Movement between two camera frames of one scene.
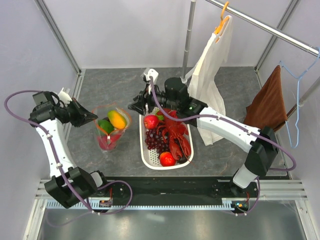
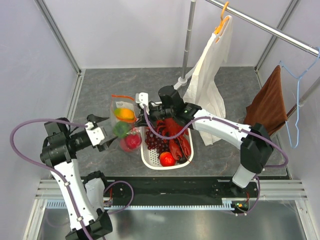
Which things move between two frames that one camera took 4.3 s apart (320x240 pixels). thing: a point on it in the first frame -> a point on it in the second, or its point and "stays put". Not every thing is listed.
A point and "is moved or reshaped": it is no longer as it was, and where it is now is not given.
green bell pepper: x=106 y=125 -> x=120 y=128
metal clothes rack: x=310 y=49 stays put
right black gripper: x=143 y=98 -> x=142 y=122
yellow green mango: x=117 y=119 -> x=124 y=113
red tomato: x=167 y=159 stays put
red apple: x=109 y=142 is moved or reshaped
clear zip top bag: x=110 y=123 is moved or reshaped
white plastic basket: x=150 y=158 stays put
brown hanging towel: x=268 y=107 stays put
